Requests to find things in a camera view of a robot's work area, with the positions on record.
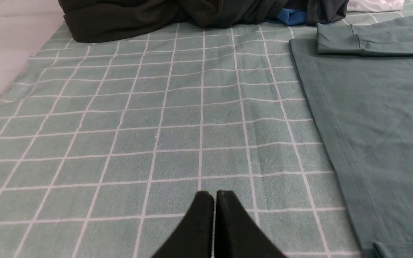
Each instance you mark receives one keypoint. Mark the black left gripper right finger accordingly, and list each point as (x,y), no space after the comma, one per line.
(236,234)

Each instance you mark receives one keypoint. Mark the blue crumpled garment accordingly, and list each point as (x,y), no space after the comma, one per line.
(290,17)

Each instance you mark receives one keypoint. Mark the green long-sleeve top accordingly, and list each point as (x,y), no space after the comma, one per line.
(358,80)

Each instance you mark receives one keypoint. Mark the dark grey crumpled garment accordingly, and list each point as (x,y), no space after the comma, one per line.
(319,11)

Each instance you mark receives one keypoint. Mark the green checkered tablecloth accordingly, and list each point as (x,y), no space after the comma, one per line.
(103,146)

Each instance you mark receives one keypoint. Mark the white crumpled garment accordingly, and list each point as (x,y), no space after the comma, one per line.
(374,6)

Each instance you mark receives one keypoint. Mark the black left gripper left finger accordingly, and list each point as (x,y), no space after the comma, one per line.
(192,238)

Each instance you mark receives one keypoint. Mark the dark olive crumpled garment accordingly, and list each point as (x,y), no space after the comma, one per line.
(98,21)

